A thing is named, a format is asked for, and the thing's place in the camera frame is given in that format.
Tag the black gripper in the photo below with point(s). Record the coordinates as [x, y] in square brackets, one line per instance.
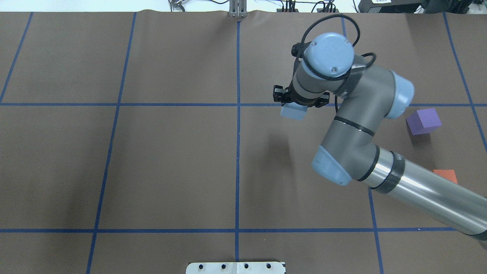
[279, 94]

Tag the light blue foam block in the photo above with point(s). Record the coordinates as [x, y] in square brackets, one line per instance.
[293, 111]

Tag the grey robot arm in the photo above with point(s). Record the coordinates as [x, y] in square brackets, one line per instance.
[328, 64]

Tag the purple foam block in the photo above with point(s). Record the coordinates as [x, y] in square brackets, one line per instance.
[423, 121]

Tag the orange foam block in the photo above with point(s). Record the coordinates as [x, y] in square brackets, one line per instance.
[448, 174]

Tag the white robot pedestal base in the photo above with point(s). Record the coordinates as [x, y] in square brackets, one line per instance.
[256, 267]

